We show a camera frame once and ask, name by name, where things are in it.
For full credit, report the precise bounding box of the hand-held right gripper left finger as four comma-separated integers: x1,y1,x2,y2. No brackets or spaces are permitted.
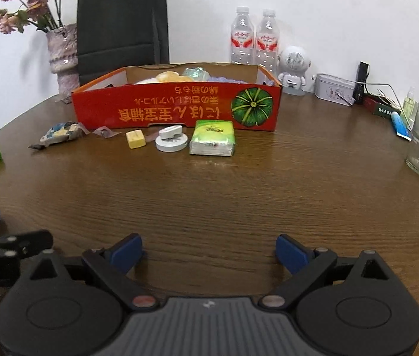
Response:
20,233,160,313

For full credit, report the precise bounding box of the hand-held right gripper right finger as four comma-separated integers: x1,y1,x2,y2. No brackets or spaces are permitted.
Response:
259,233,393,313

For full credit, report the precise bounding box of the patterned pouch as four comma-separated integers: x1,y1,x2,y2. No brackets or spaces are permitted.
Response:
28,120,90,151

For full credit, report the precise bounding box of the yellow block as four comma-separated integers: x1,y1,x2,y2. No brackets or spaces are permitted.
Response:
126,130,147,149

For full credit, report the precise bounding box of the white round gadget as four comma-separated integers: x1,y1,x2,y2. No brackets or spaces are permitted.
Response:
155,125,189,152

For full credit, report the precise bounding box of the small pinkish wrapper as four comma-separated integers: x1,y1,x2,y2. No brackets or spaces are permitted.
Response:
91,126,125,139

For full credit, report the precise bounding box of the green tissue pack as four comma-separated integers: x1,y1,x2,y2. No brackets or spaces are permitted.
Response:
189,120,237,156

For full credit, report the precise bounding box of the red cardboard box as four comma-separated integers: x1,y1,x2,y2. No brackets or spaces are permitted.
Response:
71,63,283,132

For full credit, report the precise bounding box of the blue tube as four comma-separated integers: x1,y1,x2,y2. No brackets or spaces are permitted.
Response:
391,114,414,142

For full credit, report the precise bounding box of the white tin box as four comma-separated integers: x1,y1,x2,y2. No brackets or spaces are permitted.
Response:
314,73,356,107

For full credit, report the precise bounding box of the dark red green carton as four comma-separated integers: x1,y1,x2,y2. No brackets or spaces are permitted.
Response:
363,96,401,115

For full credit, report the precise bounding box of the mottled pink vase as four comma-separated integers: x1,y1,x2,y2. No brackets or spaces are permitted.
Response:
46,23,80,95

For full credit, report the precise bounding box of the yellow soft item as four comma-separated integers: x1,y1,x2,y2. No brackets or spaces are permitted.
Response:
156,71,195,83

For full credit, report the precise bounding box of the purple item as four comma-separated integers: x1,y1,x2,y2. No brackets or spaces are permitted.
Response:
209,75,249,85

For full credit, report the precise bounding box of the black upright device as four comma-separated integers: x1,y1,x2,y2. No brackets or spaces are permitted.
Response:
354,61,370,105

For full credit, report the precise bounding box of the white robot speaker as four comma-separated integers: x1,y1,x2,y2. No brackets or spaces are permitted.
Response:
278,45,313,95

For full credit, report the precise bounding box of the small clear spray bottle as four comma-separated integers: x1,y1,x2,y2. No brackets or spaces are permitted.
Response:
402,86,416,119

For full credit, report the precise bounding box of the clear greenish packet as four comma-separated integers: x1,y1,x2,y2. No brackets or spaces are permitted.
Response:
181,66,211,81

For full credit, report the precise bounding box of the clear water bottle red label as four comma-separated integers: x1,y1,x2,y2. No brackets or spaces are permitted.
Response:
256,9,281,77
230,6,255,65

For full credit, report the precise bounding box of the black paper bag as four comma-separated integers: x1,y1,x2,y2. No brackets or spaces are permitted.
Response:
77,0,170,87

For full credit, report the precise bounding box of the white cable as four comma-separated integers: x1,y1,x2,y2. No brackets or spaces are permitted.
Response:
356,80,419,164

